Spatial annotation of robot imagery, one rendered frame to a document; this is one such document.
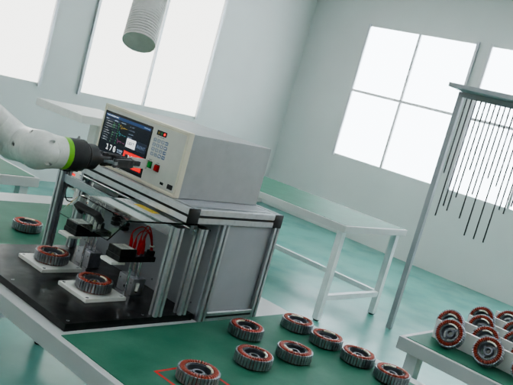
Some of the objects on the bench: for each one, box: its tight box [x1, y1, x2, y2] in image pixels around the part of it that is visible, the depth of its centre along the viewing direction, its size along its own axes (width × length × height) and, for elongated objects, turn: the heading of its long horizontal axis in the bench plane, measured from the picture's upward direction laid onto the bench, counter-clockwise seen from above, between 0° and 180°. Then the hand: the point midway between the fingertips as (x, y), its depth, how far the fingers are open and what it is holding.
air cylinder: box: [75, 246, 102, 268], centre depth 241 cm, size 5×8×6 cm
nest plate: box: [58, 280, 126, 303], centre depth 215 cm, size 15×15×1 cm
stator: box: [34, 245, 70, 266], centre depth 230 cm, size 11×11×4 cm
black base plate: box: [0, 244, 192, 332], centre depth 224 cm, size 47×64×2 cm
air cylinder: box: [116, 271, 146, 296], centre depth 226 cm, size 5×8×6 cm
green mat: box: [61, 314, 415, 385], centre depth 199 cm, size 94×61×1 cm, turn 76°
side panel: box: [192, 225, 280, 322], centre depth 230 cm, size 28×3×32 cm, turn 76°
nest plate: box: [18, 253, 82, 273], centre depth 230 cm, size 15×15×1 cm
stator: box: [234, 345, 274, 372], centre depth 199 cm, size 11×11×4 cm
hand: (137, 163), depth 218 cm, fingers closed
